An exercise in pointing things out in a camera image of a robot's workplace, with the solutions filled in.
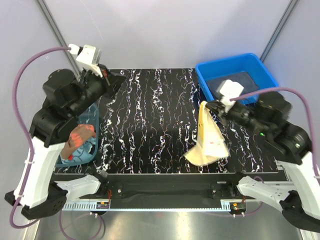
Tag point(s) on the aluminium rail with cable duct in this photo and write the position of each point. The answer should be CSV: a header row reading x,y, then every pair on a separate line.
x,y
118,205

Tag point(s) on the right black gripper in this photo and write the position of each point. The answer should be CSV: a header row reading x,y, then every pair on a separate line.
x,y
213,106

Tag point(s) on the yellow towel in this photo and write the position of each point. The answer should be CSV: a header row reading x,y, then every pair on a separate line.
x,y
210,144

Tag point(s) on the brown towel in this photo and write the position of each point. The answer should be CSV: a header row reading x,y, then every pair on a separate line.
x,y
77,137

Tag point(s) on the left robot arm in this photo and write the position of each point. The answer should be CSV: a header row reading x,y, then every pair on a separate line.
x,y
66,99

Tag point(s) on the blue plastic bin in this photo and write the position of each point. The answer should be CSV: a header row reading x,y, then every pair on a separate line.
x,y
246,69

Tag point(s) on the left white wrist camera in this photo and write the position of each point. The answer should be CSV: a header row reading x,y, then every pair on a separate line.
x,y
87,56

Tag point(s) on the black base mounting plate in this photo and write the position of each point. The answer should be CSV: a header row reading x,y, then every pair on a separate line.
x,y
193,187

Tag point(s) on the dark grey-blue towel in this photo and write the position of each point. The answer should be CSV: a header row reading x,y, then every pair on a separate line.
x,y
240,78

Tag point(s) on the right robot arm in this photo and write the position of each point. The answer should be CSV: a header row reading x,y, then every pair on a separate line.
x,y
290,145

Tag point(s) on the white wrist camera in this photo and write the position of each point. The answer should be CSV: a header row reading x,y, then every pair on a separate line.
x,y
228,90
87,56

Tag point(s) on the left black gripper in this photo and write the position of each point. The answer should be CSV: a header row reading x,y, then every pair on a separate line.
x,y
116,80

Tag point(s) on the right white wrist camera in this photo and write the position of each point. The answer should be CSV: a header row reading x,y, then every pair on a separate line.
x,y
228,90

